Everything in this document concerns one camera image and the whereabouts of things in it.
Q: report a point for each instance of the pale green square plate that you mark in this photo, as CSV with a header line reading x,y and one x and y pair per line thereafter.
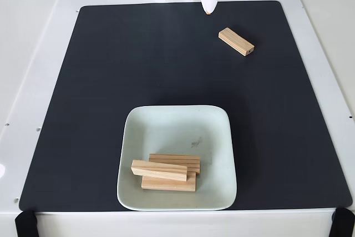
x,y
172,131

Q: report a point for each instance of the grooved wooden block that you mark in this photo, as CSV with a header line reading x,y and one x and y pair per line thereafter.
x,y
166,184
191,160
235,41
159,171

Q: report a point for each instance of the black rubber mat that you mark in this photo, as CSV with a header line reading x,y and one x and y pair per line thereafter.
x,y
83,109

